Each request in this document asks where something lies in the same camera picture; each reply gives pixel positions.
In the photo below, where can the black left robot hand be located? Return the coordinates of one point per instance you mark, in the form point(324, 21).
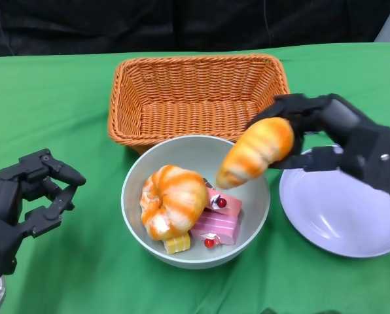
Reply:
point(2, 209)

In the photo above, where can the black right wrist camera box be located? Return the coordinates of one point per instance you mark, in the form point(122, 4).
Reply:
point(384, 170)

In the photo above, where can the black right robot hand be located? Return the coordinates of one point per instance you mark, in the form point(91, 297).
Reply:
point(339, 121)

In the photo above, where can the lavender plate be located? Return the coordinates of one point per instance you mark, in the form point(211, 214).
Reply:
point(329, 222)

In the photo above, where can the salmon cake slice with cherry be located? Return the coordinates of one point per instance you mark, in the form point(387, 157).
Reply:
point(232, 204)

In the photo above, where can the pale green bowl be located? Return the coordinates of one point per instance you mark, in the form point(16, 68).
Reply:
point(182, 150)

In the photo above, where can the pink layered cake slice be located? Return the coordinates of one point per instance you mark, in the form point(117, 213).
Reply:
point(218, 225)

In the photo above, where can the black backdrop cloth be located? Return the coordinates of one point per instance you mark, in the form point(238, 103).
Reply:
point(116, 26)

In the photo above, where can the yellow cake slice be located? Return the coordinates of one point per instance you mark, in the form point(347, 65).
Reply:
point(177, 243)

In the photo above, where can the green tablecloth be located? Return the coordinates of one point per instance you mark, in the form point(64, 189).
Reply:
point(67, 114)

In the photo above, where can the orange wicker basket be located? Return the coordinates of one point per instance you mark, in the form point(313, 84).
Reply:
point(198, 108)

